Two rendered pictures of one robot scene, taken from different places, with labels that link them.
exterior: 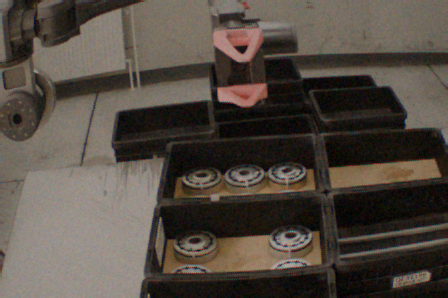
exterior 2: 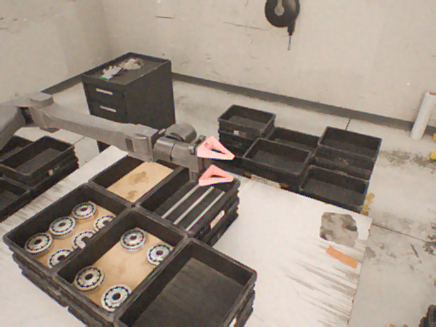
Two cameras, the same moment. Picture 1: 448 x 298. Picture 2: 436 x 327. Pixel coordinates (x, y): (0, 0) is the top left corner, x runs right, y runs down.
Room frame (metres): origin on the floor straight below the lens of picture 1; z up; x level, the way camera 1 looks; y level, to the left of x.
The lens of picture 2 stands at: (0.60, 0.54, 1.94)
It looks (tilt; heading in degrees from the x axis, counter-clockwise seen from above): 36 degrees down; 299
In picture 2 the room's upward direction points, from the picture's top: straight up
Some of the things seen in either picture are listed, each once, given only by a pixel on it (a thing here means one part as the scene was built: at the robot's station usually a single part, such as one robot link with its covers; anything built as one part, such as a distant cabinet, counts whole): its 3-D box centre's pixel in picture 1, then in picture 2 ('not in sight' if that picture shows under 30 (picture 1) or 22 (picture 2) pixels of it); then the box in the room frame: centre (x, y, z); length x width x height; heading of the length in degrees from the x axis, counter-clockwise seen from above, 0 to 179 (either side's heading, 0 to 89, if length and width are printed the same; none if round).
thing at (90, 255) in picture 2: (241, 256); (126, 264); (1.30, -0.02, 0.87); 0.40 x 0.30 x 0.11; 85
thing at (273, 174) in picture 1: (287, 172); (83, 209); (1.66, -0.16, 0.86); 0.10 x 0.10 x 0.01
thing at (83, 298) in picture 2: (240, 239); (123, 255); (1.30, -0.02, 0.92); 0.40 x 0.30 x 0.02; 85
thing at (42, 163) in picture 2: (360, 149); (46, 179); (2.62, -0.57, 0.37); 0.40 x 0.30 x 0.45; 91
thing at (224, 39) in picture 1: (241, 58); (215, 157); (0.92, -0.03, 1.47); 0.09 x 0.07 x 0.07; 2
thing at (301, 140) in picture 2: not in sight; (290, 157); (1.19, -1.75, 0.31); 0.40 x 0.30 x 0.34; 1
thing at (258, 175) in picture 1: (244, 174); (62, 225); (1.67, -0.05, 0.86); 0.10 x 0.10 x 0.01
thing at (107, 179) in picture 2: (390, 175); (141, 180); (1.56, -0.44, 0.87); 0.40 x 0.30 x 0.11; 85
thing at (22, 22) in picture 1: (22, 26); not in sight; (1.40, 0.43, 1.45); 0.09 x 0.08 x 0.12; 1
